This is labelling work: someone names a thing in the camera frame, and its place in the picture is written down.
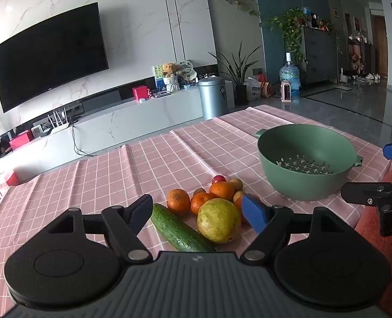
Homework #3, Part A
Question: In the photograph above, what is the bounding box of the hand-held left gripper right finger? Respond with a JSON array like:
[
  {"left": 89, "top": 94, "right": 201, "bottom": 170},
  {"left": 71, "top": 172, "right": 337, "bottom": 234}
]
[{"left": 240, "top": 194, "right": 347, "bottom": 262}]

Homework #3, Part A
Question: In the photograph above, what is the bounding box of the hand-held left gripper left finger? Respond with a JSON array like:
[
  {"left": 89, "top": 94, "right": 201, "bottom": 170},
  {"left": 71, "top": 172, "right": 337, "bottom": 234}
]
[{"left": 47, "top": 194, "right": 154, "bottom": 262}]

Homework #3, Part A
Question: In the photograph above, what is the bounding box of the green cucumber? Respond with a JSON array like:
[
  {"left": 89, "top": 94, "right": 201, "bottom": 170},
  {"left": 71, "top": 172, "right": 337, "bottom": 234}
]
[{"left": 150, "top": 203, "right": 217, "bottom": 253}]

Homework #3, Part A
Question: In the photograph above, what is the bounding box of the green colander bowl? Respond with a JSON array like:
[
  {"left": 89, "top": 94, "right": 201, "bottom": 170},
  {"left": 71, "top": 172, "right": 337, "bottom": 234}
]
[{"left": 254, "top": 123, "right": 364, "bottom": 202}]

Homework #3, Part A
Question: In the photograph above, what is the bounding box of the orange cushion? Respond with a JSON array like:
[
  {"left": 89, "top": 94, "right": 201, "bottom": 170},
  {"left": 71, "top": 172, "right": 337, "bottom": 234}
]
[{"left": 354, "top": 162, "right": 392, "bottom": 308}]

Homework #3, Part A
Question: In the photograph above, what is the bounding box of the pink checkered tablecloth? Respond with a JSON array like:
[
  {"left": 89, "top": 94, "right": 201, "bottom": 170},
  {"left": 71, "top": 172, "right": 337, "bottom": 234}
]
[{"left": 0, "top": 104, "right": 392, "bottom": 318}]

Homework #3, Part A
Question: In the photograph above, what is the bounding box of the white marble television cabinet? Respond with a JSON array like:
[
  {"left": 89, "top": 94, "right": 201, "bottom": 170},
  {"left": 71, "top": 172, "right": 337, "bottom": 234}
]
[{"left": 0, "top": 86, "right": 236, "bottom": 186}]

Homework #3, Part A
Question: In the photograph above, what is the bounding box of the brown wooden door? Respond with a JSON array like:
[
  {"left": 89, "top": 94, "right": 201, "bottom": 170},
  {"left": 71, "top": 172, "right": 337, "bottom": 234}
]
[{"left": 371, "top": 15, "right": 389, "bottom": 77}]

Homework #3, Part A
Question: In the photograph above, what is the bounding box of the small red box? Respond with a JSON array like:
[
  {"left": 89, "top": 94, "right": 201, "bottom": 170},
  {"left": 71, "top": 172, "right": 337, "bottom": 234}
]
[{"left": 132, "top": 86, "right": 149, "bottom": 102}]

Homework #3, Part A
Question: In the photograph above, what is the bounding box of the white router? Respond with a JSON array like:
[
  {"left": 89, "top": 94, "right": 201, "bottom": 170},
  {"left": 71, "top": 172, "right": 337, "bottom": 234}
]
[{"left": 47, "top": 107, "right": 72, "bottom": 135}]

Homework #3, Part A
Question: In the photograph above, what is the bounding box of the dark grey sideboard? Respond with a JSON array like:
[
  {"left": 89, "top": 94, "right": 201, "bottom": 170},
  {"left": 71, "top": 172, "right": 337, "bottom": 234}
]
[{"left": 301, "top": 26, "right": 341, "bottom": 85}]

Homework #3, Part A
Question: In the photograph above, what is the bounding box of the grey metal trash can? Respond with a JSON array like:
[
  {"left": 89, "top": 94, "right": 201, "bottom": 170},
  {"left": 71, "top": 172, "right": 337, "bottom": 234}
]
[{"left": 198, "top": 76, "right": 229, "bottom": 121}]

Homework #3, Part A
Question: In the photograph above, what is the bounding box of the pink space heater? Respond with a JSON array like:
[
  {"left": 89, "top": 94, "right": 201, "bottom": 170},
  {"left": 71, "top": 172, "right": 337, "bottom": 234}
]
[{"left": 281, "top": 80, "right": 295, "bottom": 103}]

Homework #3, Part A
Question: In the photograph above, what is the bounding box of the white plastic bag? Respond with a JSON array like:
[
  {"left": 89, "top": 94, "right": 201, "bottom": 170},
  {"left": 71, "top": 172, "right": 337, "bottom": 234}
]
[{"left": 244, "top": 77, "right": 262, "bottom": 102}]

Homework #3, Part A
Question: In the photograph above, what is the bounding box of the red brown bag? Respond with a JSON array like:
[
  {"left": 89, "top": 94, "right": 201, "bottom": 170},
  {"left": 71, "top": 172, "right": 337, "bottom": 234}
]
[{"left": 259, "top": 73, "right": 272, "bottom": 99}]

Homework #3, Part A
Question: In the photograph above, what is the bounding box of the blue water jug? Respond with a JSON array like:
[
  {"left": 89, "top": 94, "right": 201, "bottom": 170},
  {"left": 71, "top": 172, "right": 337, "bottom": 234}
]
[{"left": 279, "top": 52, "right": 302, "bottom": 98}]

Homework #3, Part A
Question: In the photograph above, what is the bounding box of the red flat box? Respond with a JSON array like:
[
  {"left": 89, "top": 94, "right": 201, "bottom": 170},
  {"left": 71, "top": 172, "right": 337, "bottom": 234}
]
[{"left": 9, "top": 130, "right": 34, "bottom": 151}]

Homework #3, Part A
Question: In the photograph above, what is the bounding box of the tall leafy potted plant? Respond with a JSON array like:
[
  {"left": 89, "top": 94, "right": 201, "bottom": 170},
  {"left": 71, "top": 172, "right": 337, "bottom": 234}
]
[{"left": 208, "top": 41, "right": 263, "bottom": 106}]

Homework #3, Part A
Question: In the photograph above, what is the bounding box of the teddy bear bouquet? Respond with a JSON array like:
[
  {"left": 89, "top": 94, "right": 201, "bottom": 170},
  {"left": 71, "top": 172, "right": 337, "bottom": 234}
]
[{"left": 161, "top": 62, "right": 182, "bottom": 93}]

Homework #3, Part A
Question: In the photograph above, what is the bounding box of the round decorative fan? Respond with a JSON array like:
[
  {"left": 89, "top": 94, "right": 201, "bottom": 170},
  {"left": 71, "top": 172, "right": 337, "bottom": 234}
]
[{"left": 175, "top": 60, "right": 197, "bottom": 81}]

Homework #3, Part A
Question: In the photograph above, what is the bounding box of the trailing ivy plant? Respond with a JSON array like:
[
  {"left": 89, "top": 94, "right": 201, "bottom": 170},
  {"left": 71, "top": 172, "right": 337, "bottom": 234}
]
[{"left": 260, "top": 6, "right": 311, "bottom": 64}]

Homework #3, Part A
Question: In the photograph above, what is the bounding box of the black flat television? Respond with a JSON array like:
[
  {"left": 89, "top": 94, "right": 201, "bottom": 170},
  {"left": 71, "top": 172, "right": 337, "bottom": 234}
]
[{"left": 0, "top": 2, "right": 109, "bottom": 113}]

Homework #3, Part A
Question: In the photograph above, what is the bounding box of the black power cable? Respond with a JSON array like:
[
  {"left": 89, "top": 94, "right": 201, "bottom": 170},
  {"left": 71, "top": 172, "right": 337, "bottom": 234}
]
[{"left": 71, "top": 123, "right": 99, "bottom": 157}]

